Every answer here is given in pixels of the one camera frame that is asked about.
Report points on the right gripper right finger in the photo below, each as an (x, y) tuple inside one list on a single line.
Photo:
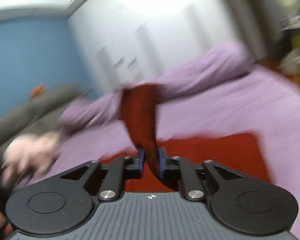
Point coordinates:
[(240, 202)]

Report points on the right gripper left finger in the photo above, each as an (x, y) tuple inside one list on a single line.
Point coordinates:
[(63, 202)]

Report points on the red knitted sweater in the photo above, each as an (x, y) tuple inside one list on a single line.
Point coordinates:
[(138, 113)]

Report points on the pink plush toy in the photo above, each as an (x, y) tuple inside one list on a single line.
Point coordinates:
[(29, 151)]

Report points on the grey headboard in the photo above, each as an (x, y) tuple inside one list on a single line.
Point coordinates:
[(39, 115)]

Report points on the purple bed sheet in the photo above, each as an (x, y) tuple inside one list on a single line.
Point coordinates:
[(263, 102)]

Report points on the purple duvet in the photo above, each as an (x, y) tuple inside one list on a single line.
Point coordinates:
[(219, 64)]

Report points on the white wardrobe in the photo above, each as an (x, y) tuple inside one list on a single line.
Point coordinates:
[(123, 41)]

